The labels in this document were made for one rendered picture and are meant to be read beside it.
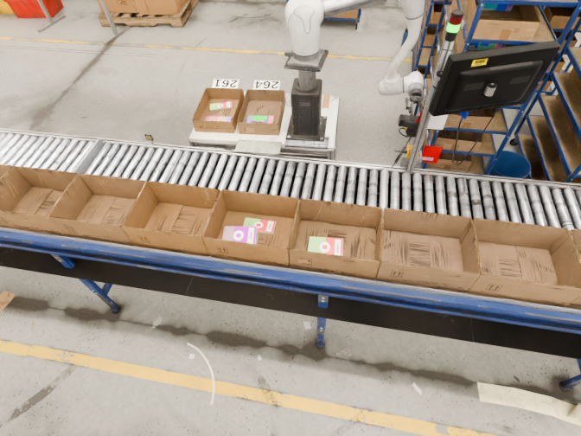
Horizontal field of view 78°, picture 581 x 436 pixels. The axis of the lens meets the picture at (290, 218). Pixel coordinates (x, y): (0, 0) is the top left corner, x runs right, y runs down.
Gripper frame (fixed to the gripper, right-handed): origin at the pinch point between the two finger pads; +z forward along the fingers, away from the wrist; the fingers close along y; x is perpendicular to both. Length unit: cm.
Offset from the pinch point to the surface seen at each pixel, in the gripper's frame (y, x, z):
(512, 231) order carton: 39, -4, 87
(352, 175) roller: -34, 20, 39
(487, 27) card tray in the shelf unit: 27, -45, -16
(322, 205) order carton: -47, -7, 87
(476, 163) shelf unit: 59, 61, -27
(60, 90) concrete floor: -385, 94, -123
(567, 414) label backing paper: 101, 95, 135
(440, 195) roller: 17, 20, 47
